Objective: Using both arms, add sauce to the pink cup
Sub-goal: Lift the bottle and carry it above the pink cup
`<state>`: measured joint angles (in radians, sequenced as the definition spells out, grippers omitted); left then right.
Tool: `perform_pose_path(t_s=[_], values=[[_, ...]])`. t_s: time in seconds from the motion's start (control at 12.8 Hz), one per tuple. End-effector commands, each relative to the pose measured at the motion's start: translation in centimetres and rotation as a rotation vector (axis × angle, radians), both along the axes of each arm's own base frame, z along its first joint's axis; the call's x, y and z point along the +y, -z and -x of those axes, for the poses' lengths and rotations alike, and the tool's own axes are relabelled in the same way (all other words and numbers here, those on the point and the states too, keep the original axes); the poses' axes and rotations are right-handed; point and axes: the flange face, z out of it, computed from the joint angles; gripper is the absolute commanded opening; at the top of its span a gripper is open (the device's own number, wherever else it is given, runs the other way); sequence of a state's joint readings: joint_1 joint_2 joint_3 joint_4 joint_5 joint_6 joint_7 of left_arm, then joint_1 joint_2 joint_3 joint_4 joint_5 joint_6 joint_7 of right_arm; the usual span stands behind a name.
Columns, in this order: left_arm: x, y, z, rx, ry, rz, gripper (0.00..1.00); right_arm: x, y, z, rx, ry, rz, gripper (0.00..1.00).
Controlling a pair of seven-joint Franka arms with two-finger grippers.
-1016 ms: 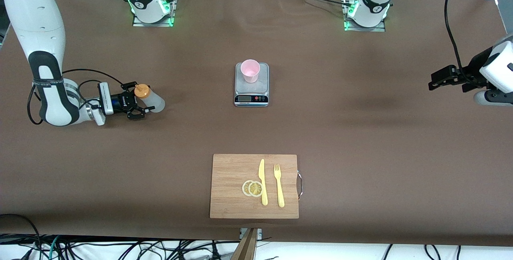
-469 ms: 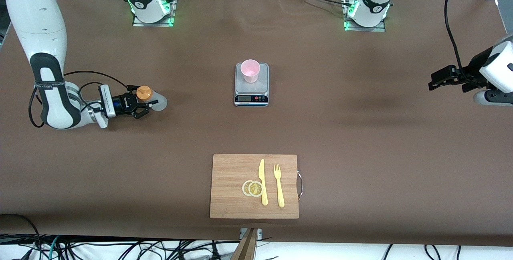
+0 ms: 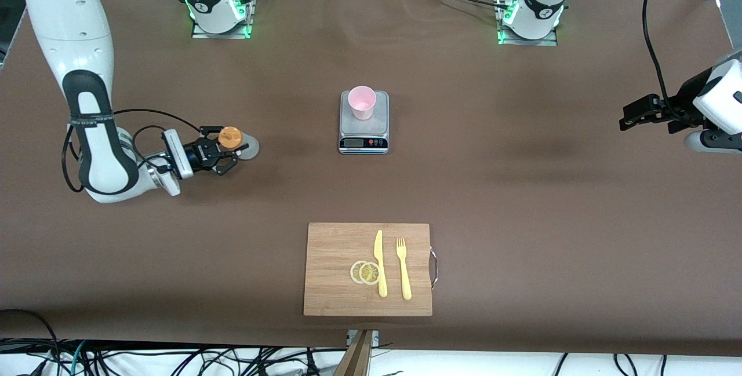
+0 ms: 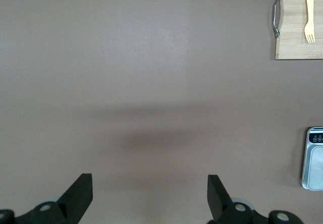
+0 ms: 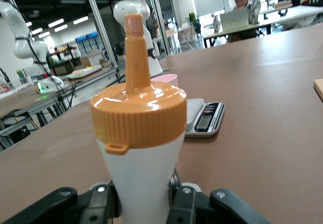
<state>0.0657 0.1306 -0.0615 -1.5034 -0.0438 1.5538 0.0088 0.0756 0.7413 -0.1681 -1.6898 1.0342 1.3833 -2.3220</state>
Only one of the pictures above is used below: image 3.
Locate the sauce bottle with orange cap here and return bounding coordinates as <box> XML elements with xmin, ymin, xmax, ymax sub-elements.
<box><xmin>219</xmin><ymin>127</ymin><xmax>260</xmax><ymax>160</ymax></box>

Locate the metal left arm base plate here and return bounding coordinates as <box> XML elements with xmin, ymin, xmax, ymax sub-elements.
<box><xmin>497</xmin><ymin>0</ymin><xmax>558</xmax><ymax>46</ymax></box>

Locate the black looped floor cable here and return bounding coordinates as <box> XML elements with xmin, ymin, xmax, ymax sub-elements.
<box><xmin>0</xmin><ymin>309</ymin><xmax>61</xmax><ymax>376</ymax></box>

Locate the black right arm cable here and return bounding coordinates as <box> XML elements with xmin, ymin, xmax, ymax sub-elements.
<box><xmin>61</xmin><ymin>108</ymin><xmax>201</xmax><ymax>192</ymax></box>

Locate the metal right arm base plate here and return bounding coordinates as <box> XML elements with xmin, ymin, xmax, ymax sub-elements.
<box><xmin>191</xmin><ymin>0</ymin><xmax>256</xmax><ymax>39</ymax></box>

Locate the brown table cover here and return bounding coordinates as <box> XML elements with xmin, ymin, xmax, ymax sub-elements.
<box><xmin>0</xmin><ymin>0</ymin><xmax>742</xmax><ymax>357</ymax></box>

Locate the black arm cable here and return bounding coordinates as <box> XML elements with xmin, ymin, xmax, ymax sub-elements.
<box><xmin>61</xmin><ymin>108</ymin><xmax>201</xmax><ymax>192</ymax></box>
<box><xmin>642</xmin><ymin>0</ymin><xmax>692</xmax><ymax>127</ymax></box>

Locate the silver digital kitchen scale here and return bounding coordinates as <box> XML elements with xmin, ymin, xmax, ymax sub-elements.
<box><xmin>339</xmin><ymin>90</ymin><xmax>390</xmax><ymax>155</ymax></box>

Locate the yellow plastic fork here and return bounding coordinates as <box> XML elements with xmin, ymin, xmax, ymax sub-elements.
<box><xmin>396</xmin><ymin>238</ymin><xmax>412</xmax><ymax>300</ymax></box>

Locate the wooden cutting board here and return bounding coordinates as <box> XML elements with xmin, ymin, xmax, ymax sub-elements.
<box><xmin>303</xmin><ymin>222</ymin><xmax>438</xmax><ymax>317</ymax></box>

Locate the wooden post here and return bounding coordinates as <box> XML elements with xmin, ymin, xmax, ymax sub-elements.
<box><xmin>335</xmin><ymin>330</ymin><xmax>373</xmax><ymax>376</ymax></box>

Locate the yellow plastic knife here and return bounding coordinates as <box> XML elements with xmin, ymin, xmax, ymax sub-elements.
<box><xmin>374</xmin><ymin>230</ymin><xmax>388</xmax><ymax>298</ymax></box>

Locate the pink plastic cup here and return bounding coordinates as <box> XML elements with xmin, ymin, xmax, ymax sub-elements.
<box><xmin>348</xmin><ymin>86</ymin><xmax>377</xmax><ymax>121</ymax></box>

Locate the teal floor cable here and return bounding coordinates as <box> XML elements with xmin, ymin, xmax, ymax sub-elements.
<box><xmin>55</xmin><ymin>341</ymin><xmax>88</xmax><ymax>376</ymax></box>

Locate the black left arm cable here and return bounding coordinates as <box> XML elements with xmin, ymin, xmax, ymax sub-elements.
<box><xmin>642</xmin><ymin>0</ymin><xmax>692</xmax><ymax>127</ymax></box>

